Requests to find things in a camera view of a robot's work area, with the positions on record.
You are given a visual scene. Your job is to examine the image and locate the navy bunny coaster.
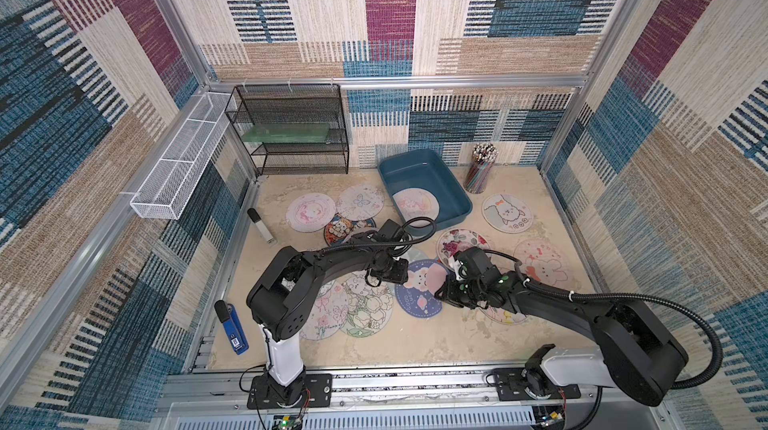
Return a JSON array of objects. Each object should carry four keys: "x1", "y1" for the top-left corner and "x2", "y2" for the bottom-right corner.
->
[{"x1": 395, "y1": 260, "x2": 449, "y2": 319}]

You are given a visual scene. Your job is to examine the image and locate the green flower outline coaster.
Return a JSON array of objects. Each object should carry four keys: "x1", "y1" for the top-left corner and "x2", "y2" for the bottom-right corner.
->
[{"x1": 342, "y1": 272, "x2": 395, "y2": 338}]

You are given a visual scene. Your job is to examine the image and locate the pale pink unicorn coaster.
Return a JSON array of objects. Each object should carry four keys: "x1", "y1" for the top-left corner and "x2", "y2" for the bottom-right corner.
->
[{"x1": 393, "y1": 188, "x2": 440, "y2": 221}]

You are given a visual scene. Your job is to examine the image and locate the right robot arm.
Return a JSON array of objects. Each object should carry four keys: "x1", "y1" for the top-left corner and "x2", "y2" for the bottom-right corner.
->
[{"x1": 435, "y1": 247, "x2": 688, "y2": 407}]

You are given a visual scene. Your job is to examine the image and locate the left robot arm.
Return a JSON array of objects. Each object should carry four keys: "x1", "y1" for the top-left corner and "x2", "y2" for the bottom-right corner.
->
[{"x1": 246, "y1": 220, "x2": 415, "y2": 401}]

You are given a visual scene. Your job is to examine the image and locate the teal plastic storage box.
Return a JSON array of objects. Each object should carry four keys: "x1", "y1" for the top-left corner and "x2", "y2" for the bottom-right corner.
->
[{"x1": 378, "y1": 149, "x2": 473, "y2": 237}]

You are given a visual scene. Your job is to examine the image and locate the cream cartoon coaster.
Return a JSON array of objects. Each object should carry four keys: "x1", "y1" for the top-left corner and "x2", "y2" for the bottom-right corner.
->
[{"x1": 482, "y1": 307, "x2": 527, "y2": 325}]

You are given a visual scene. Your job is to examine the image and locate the red floral coaster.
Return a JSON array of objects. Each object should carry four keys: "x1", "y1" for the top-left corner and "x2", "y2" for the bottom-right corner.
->
[{"x1": 436, "y1": 228, "x2": 491, "y2": 266}]

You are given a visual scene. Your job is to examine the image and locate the dark blue cartoon coaster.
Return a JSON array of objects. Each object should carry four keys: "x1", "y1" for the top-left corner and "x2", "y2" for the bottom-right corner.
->
[{"x1": 323, "y1": 214, "x2": 377, "y2": 247}]

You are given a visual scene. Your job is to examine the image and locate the white butterfly coaster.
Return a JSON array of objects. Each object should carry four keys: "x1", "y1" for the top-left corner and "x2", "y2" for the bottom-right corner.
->
[{"x1": 336, "y1": 184, "x2": 384, "y2": 221}]

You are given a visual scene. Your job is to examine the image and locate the pink blossom coaster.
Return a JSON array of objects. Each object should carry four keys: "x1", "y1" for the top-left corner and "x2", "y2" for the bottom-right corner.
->
[{"x1": 300, "y1": 282, "x2": 348, "y2": 341}]

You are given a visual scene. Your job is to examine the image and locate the pink rabbit coaster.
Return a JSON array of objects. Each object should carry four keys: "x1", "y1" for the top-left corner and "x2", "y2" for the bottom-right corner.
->
[{"x1": 514, "y1": 239, "x2": 575, "y2": 288}]

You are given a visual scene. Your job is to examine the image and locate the white dog coaster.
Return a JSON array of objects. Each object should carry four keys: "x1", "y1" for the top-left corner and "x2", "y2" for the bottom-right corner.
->
[{"x1": 481, "y1": 194, "x2": 534, "y2": 234}]

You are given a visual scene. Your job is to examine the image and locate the pink kitty coaster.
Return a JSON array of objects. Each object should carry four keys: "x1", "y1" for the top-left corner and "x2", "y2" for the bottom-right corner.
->
[{"x1": 286, "y1": 193, "x2": 336, "y2": 233}]

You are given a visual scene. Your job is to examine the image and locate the cup of colored pencils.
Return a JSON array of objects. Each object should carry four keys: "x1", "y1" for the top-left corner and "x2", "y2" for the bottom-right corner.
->
[{"x1": 464, "y1": 142, "x2": 498, "y2": 194}]

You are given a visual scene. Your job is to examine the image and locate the white marker black cap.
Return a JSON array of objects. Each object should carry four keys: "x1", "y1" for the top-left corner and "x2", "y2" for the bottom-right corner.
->
[{"x1": 247, "y1": 208, "x2": 276, "y2": 245}]

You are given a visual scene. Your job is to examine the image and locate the green board on shelf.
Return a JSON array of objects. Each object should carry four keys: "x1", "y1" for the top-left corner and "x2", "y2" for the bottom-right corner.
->
[{"x1": 241, "y1": 123, "x2": 330, "y2": 144}]

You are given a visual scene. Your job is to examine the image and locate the blue handheld device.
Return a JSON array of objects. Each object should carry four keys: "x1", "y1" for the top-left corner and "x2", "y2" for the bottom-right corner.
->
[{"x1": 214, "y1": 300, "x2": 249, "y2": 355}]

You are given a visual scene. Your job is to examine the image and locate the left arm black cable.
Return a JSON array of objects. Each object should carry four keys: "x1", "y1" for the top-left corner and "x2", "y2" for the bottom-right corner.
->
[{"x1": 323, "y1": 216, "x2": 437, "y2": 287}]

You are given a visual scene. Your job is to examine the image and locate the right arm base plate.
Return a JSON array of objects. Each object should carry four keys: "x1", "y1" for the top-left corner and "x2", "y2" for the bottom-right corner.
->
[{"x1": 484, "y1": 367, "x2": 581, "y2": 402}]

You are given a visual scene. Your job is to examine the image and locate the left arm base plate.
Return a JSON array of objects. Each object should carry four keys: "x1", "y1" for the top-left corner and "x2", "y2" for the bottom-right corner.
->
[{"x1": 247, "y1": 372, "x2": 333, "y2": 410}]

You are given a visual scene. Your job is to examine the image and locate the black wire shelf rack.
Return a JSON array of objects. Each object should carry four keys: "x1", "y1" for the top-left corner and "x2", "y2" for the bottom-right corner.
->
[{"x1": 225, "y1": 84, "x2": 350, "y2": 176}]

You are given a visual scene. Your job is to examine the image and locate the white wire mesh basket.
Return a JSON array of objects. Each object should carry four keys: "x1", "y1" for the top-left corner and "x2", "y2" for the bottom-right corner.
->
[{"x1": 130, "y1": 93, "x2": 228, "y2": 220}]

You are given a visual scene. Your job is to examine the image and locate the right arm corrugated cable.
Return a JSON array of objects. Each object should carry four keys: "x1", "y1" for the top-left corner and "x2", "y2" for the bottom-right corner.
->
[{"x1": 491, "y1": 249, "x2": 724, "y2": 392}]

